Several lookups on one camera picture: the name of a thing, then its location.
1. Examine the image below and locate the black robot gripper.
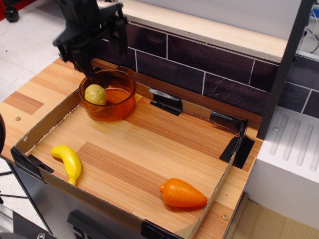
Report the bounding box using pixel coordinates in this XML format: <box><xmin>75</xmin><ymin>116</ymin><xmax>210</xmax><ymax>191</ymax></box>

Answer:
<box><xmin>53</xmin><ymin>0</ymin><xmax>128</xmax><ymax>78</ymax></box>

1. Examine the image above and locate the yellow plastic toy potato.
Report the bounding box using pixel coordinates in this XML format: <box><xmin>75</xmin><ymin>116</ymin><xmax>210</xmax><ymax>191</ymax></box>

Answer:
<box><xmin>84</xmin><ymin>84</ymin><xmax>108</xmax><ymax>105</ymax></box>

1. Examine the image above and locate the orange transparent plastic pot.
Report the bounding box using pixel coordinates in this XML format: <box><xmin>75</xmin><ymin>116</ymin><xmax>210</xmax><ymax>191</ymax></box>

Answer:
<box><xmin>78</xmin><ymin>66</ymin><xmax>137</xmax><ymax>122</ymax></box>

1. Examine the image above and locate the brown cardboard fence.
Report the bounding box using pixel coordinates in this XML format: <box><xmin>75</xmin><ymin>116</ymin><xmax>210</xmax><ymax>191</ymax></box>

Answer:
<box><xmin>10</xmin><ymin>65</ymin><xmax>250</xmax><ymax>239</ymax></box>

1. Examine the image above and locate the black chair caster wheel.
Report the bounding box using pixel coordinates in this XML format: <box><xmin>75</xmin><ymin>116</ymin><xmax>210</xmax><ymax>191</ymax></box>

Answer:
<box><xmin>4</xmin><ymin>6</ymin><xmax>19</xmax><ymax>22</ymax></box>

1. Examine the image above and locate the yellow plastic toy banana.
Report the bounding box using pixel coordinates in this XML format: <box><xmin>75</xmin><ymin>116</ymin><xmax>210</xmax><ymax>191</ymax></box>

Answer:
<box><xmin>50</xmin><ymin>145</ymin><xmax>82</xmax><ymax>186</ymax></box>

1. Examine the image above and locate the wooden shelf with tile backsplash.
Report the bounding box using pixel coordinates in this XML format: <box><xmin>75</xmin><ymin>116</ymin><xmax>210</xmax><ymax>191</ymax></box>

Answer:
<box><xmin>63</xmin><ymin>0</ymin><xmax>315</xmax><ymax>140</ymax></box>

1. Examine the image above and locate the black tape front left corner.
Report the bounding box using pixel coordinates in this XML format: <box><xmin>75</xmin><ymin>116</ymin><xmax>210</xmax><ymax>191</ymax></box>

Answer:
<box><xmin>10</xmin><ymin>146</ymin><xmax>54</xmax><ymax>184</ymax></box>

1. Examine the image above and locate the orange plastic toy carrot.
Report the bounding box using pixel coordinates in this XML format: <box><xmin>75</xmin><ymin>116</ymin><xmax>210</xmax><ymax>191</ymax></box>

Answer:
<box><xmin>159</xmin><ymin>178</ymin><xmax>208</xmax><ymax>208</ymax></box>

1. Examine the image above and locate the black tape strip right corner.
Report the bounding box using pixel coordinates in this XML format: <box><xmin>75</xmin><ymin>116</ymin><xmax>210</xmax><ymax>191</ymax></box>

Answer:
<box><xmin>219</xmin><ymin>137</ymin><xmax>255</xmax><ymax>169</ymax></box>

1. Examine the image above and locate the black tape front right corner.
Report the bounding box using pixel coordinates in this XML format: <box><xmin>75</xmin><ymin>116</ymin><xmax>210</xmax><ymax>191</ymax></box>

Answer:
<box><xmin>141</xmin><ymin>220</ymin><xmax>182</xmax><ymax>239</ymax></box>

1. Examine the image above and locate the white ribbed drainboard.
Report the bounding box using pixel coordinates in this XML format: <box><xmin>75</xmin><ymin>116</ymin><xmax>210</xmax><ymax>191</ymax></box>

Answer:
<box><xmin>245</xmin><ymin>51</ymin><xmax>319</xmax><ymax>230</ymax></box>

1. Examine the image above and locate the black floor cable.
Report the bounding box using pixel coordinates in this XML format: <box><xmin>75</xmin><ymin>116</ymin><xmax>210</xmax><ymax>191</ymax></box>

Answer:
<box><xmin>0</xmin><ymin>170</ymin><xmax>28</xmax><ymax>200</ymax></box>

